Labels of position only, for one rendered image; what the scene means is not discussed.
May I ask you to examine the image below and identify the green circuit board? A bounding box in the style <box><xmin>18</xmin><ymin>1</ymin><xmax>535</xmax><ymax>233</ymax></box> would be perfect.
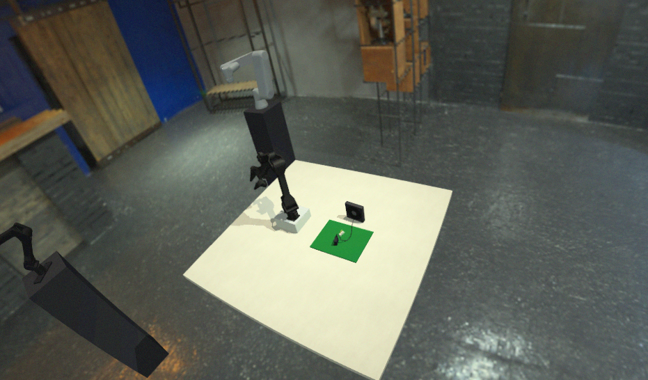
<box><xmin>310</xmin><ymin>219</ymin><xmax>373</xmax><ymax>263</ymax></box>

